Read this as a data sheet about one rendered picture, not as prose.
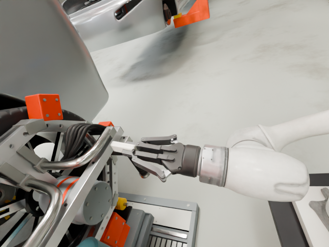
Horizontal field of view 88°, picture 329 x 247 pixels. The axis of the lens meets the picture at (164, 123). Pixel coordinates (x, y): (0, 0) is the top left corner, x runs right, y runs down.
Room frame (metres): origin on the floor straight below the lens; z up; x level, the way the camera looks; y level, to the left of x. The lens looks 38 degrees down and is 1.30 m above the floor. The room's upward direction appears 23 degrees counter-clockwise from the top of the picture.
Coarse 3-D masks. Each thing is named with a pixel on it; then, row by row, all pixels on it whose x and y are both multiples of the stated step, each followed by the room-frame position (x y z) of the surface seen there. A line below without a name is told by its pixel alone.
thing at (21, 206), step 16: (64, 144) 0.73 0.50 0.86; (0, 176) 0.44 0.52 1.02; (80, 176) 0.66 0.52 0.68; (32, 192) 0.47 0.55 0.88; (0, 208) 0.38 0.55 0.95; (16, 208) 0.39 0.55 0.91; (32, 208) 0.43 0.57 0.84; (16, 224) 0.37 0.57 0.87; (80, 224) 0.44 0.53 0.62; (64, 240) 0.39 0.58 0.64
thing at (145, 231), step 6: (144, 216) 0.60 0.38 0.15; (150, 216) 0.58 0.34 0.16; (144, 222) 0.56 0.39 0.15; (150, 222) 0.56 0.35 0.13; (144, 228) 0.53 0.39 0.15; (150, 228) 0.53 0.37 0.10; (144, 234) 0.49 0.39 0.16; (138, 240) 0.48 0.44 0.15; (144, 240) 0.46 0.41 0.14; (138, 246) 0.44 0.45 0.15; (144, 246) 0.44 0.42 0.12
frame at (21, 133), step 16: (16, 128) 0.50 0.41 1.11; (32, 128) 0.48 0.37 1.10; (48, 128) 0.52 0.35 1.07; (64, 128) 0.55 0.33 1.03; (0, 144) 0.42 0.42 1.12; (16, 144) 0.44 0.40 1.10; (0, 160) 0.39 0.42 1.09; (112, 160) 0.60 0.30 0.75; (112, 176) 0.56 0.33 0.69; (112, 192) 0.51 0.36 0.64; (112, 208) 0.47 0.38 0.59; (96, 224) 0.42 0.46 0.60
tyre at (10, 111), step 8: (0, 112) 0.55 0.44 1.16; (8, 112) 0.56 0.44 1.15; (16, 112) 0.56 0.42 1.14; (24, 112) 0.58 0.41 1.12; (64, 112) 0.67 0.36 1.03; (0, 120) 0.52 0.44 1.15; (8, 120) 0.53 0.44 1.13; (16, 120) 0.55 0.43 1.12; (72, 120) 0.67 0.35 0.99; (80, 120) 0.70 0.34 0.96; (0, 128) 0.51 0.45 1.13; (8, 128) 0.52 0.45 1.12; (80, 240) 0.38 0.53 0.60
